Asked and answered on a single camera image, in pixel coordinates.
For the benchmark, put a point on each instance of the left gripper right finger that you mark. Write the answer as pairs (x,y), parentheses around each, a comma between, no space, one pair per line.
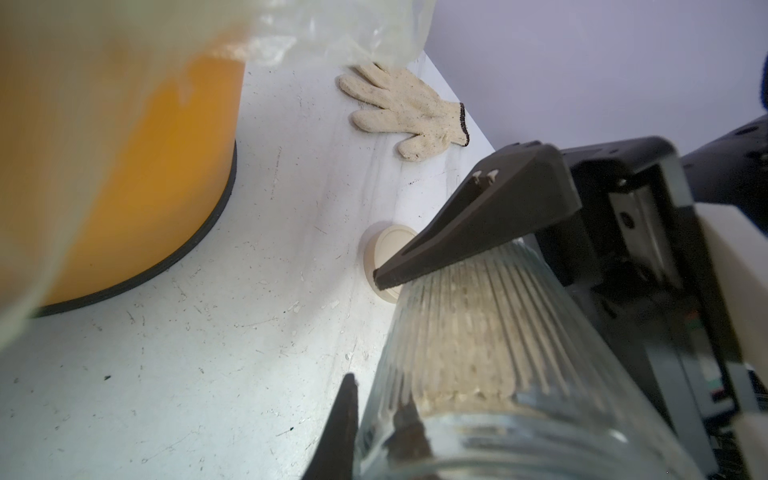
(409,451)

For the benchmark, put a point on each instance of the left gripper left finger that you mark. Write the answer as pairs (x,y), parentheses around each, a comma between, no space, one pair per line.
(334,456)

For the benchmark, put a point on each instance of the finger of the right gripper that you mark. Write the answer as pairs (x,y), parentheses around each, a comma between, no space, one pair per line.
(516,191)

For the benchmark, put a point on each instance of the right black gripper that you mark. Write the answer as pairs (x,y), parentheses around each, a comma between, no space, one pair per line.
(634,258)

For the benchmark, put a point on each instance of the ribbed glass oatmeal jar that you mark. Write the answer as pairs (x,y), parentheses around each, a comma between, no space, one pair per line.
(512,382)

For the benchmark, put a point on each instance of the cream jar lid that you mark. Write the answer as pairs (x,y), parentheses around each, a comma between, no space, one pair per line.
(381,248)

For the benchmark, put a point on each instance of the beige knit glove on table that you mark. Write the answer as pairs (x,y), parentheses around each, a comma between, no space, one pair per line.
(400,102)

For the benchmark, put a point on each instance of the orange trash bin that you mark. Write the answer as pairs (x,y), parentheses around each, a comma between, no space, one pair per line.
(167,191)

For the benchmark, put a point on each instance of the clear green bin liner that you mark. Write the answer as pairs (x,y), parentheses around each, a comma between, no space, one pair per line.
(76,78)

